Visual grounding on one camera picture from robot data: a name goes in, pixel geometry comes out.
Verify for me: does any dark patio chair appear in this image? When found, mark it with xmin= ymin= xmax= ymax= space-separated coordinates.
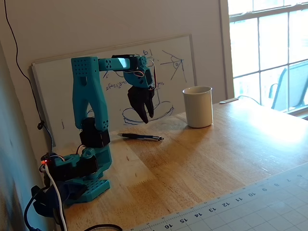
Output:
xmin=269 ymin=59 xmax=308 ymax=112

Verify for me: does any white framed window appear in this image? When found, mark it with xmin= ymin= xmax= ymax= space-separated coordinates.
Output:
xmin=227 ymin=0 xmax=308 ymax=116

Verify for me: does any white ceramic mug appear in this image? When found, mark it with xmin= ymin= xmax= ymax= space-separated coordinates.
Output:
xmin=182 ymin=85 xmax=214 ymax=128

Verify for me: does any white USB cable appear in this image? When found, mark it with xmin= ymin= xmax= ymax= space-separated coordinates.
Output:
xmin=44 ymin=166 xmax=69 ymax=231

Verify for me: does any grey gridded cutting mat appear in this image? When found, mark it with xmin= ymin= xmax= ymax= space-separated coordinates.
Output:
xmin=125 ymin=163 xmax=308 ymax=231

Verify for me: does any thin black wall cable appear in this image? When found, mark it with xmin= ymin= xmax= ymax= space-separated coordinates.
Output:
xmin=2 ymin=0 xmax=54 ymax=154

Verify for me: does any dark blue table clamp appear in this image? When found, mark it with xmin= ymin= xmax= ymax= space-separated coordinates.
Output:
xmin=32 ymin=181 xmax=88 ymax=217

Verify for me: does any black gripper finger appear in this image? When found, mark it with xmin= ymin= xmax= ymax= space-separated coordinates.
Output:
xmin=130 ymin=99 xmax=150 ymax=125
xmin=146 ymin=94 xmax=155 ymax=119

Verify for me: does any black power cable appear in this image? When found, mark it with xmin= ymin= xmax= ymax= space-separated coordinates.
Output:
xmin=24 ymin=184 xmax=124 ymax=231

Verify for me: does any black pen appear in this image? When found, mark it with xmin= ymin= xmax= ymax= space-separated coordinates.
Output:
xmin=117 ymin=133 xmax=165 ymax=142

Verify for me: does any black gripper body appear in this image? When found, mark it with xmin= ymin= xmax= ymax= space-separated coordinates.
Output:
xmin=127 ymin=84 xmax=156 ymax=104

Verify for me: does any whiteboard with blue writing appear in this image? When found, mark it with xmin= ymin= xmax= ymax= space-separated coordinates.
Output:
xmin=31 ymin=33 xmax=198 ymax=148

